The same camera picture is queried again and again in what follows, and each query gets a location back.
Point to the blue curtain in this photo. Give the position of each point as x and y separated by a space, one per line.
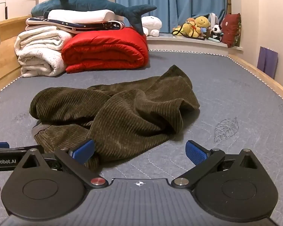
179 0

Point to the blue shark plush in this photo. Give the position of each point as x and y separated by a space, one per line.
85 3

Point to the purple bag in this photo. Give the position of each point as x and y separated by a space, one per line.
267 62

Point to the grey quilted mattress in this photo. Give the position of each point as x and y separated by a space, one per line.
226 94

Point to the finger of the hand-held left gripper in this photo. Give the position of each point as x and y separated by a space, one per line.
0 144

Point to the dark red cushion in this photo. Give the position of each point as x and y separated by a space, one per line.
231 29

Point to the white round plush toy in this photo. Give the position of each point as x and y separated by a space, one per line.
152 24

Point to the yellow round-faced plush toy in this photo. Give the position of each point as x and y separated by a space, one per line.
202 21

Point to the white blue bag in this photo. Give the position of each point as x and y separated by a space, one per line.
215 18

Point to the white fluffy folded blanket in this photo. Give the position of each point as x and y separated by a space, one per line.
40 51

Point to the navy star-print folded blanket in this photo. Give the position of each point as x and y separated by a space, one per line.
92 26

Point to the wooden bed frame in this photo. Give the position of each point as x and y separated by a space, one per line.
4 58

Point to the white pillow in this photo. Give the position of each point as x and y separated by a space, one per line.
80 16

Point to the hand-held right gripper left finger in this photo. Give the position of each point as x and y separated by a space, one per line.
83 149

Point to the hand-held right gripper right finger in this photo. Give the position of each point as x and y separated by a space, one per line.
195 153

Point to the panda plush toy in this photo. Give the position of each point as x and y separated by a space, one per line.
217 31

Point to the red folded quilt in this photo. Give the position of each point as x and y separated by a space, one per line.
103 49

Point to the yellow brown plush bear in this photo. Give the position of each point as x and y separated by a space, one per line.
189 29

